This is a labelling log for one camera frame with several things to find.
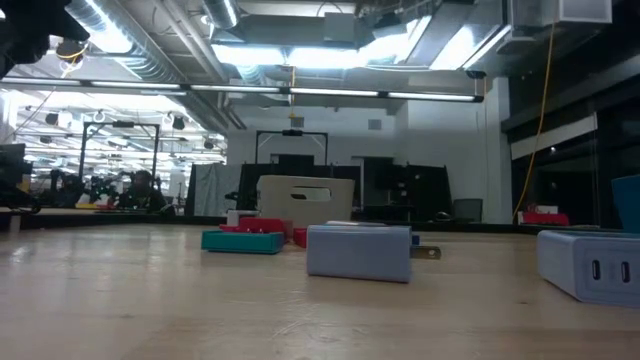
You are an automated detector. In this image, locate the red box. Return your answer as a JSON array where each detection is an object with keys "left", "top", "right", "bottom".
[{"left": 516, "top": 204, "right": 571, "bottom": 227}]

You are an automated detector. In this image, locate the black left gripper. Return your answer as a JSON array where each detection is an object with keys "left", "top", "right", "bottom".
[{"left": 0, "top": 0, "right": 91, "bottom": 79}]

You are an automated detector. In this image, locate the teal tray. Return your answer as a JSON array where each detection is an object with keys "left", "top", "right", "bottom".
[{"left": 200, "top": 229, "right": 286, "bottom": 256}]

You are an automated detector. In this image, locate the light blue charger with ports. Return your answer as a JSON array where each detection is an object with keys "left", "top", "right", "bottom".
[{"left": 536, "top": 229, "right": 640, "bottom": 308}]

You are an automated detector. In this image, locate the grey curtain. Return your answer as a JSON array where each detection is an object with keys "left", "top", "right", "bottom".
[{"left": 185, "top": 162, "right": 244, "bottom": 218}]

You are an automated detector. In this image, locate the long ceiling light bar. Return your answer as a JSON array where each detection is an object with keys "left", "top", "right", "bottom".
[{"left": 0, "top": 76, "right": 485, "bottom": 104}]

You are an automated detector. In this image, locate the tall teal bin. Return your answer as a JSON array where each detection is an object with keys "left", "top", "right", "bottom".
[{"left": 610, "top": 174, "right": 640, "bottom": 235}]

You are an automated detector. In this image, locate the light blue charger with prongs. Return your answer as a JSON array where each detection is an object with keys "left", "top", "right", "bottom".
[{"left": 305, "top": 223, "right": 443, "bottom": 285}]

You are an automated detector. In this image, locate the grey office chair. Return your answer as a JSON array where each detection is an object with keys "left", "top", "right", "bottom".
[{"left": 452, "top": 197, "right": 484, "bottom": 223}]

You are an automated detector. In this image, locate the black rig frame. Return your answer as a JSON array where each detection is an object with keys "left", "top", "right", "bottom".
[
  {"left": 78, "top": 120, "right": 162, "bottom": 182},
  {"left": 254, "top": 129, "right": 330, "bottom": 166}
]

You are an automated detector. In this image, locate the black monitor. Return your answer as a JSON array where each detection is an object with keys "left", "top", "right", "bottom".
[{"left": 0, "top": 143, "right": 34, "bottom": 207}]

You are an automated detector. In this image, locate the yellow hanging cable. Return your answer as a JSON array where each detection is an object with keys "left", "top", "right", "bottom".
[{"left": 511, "top": 22, "right": 557, "bottom": 224}]

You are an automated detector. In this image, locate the white plastic bin with handle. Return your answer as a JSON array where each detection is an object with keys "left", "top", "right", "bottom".
[{"left": 256, "top": 174, "right": 357, "bottom": 230}]

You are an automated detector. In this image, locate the small white box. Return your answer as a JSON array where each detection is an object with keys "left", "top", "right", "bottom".
[{"left": 226, "top": 209, "right": 261, "bottom": 227}]

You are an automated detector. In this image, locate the black cabinet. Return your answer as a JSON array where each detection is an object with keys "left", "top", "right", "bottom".
[{"left": 361, "top": 156, "right": 454, "bottom": 222}]

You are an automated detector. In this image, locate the red office item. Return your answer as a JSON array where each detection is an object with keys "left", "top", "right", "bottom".
[{"left": 218, "top": 215, "right": 295, "bottom": 237}]

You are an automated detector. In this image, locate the person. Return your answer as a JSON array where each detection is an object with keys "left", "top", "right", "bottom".
[{"left": 116, "top": 169, "right": 169, "bottom": 215}]

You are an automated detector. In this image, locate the neighbouring work table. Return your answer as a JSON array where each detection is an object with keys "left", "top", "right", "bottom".
[{"left": 0, "top": 206, "right": 227, "bottom": 232}]

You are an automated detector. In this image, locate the yellow black cable reel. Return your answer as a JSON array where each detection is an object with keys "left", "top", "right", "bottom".
[{"left": 54, "top": 39, "right": 92, "bottom": 65}]

